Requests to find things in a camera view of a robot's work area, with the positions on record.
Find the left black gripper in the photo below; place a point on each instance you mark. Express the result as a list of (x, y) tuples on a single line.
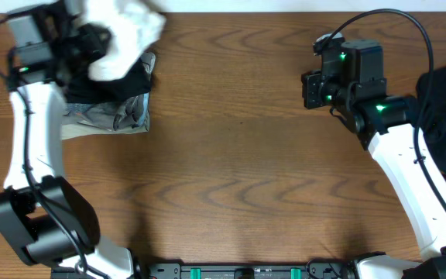
[(92, 52)]

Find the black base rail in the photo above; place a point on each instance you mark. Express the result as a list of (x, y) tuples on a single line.
[(314, 269)]

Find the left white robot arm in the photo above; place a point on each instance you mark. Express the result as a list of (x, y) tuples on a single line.
[(42, 217)]

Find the black folded garment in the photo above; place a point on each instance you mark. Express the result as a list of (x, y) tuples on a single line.
[(83, 90)]

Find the white printed t-shirt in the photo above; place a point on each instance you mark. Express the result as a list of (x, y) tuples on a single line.
[(133, 26)]

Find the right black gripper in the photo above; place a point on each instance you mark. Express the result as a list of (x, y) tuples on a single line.
[(312, 81)]

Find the grey folded garment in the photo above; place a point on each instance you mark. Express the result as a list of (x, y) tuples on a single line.
[(126, 117)]

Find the beige folded garment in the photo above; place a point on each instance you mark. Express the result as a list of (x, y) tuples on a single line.
[(149, 60)]

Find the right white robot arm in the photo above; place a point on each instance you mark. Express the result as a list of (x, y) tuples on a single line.
[(421, 188)]

